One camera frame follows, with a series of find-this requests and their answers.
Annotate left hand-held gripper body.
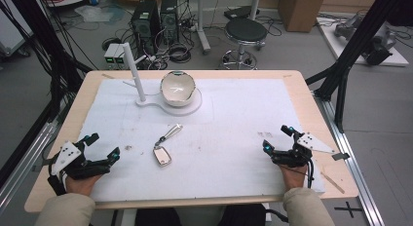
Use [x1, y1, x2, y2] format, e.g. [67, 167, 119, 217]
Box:
[48, 140, 112, 181]

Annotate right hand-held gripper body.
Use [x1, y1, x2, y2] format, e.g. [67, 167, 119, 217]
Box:
[270, 132, 351, 169]

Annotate silver car key fob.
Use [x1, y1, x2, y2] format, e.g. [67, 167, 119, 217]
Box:
[152, 123, 184, 169]

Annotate white ceramic bowl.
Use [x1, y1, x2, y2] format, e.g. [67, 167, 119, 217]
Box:
[159, 70, 197, 108]

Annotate person's left hand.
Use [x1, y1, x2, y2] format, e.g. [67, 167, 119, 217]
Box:
[63, 172, 105, 198]

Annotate person's right hand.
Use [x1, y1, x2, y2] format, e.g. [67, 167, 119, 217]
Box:
[280, 164, 310, 190]

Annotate white foam sheet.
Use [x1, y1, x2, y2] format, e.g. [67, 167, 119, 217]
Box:
[78, 77, 326, 203]

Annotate strip of clear tape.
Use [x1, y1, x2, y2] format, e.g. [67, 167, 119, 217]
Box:
[320, 171, 346, 195]

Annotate person's right leg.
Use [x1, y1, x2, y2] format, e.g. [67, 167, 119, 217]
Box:
[218, 204, 268, 226]

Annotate person's leg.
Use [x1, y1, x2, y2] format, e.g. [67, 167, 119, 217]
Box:
[218, 204, 268, 226]
[133, 207, 183, 226]

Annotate person's left leg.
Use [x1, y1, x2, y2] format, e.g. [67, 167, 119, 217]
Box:
[133, 207, 183, 226]

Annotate white box with green light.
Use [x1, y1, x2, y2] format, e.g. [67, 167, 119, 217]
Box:
[103, 43, 120, 65]
[113, 43, 127, 65]

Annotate white floor board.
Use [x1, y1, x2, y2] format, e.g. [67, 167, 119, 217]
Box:
[316, 16, 410, 67]

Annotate black round stool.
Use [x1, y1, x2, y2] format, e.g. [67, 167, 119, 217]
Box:
[221, 18, 269, 71]

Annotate grey and black robot equipment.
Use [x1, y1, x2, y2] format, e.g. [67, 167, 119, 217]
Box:
[333, 14, 398, 66]

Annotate brown cardboard box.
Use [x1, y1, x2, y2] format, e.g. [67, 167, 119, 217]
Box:
[278, 0, 327, 33]

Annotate clear plastic sheet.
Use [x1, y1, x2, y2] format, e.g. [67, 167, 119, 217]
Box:
[74, 4, 127, 26]

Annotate black flat device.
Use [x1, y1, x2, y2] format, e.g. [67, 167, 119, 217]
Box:
[223, 5, 261, 21]

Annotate black computer tower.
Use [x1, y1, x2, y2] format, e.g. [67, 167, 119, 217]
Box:
[130, 0, 162, 56]
[159, 0, 180, 45]

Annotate white metal table leg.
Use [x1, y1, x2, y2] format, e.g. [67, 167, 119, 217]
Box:
[248, 0, 263, 21]
[194, 0, 212, 56]

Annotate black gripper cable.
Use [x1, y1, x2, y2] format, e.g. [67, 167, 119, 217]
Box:
[305, 157, 316, 190]

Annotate aluminium rail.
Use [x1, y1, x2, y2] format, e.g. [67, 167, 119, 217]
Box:
[0, 121, 60, 214]
[313, 91, 386, 226]

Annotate white stand with post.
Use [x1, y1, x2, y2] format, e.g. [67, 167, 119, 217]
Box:
[122, 42, 204, 118]

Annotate black metal frame with cables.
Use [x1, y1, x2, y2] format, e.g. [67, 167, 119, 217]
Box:
[0, 0, 94, 188]

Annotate coil of black cable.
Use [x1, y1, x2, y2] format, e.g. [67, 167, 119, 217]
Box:
[167, 43, 193, 64]

